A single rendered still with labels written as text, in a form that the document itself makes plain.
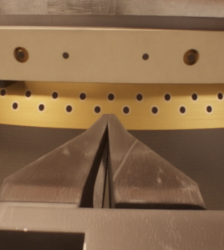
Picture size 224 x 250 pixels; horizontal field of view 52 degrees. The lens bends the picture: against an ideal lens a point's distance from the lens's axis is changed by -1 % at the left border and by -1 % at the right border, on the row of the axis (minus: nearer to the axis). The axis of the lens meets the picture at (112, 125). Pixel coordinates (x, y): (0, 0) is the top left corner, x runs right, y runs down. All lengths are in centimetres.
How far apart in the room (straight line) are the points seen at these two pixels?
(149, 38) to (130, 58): 2
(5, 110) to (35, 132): 4
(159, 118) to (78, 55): 12
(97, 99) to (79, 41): 8
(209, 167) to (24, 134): 22
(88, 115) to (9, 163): 11
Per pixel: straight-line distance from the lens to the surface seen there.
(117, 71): 22
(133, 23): 27
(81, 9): 26
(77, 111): 27
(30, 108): 28
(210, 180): 30
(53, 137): 28
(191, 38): 22
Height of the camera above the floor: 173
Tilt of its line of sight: 26 degrees down
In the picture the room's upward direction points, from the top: 1 degrees clockwise
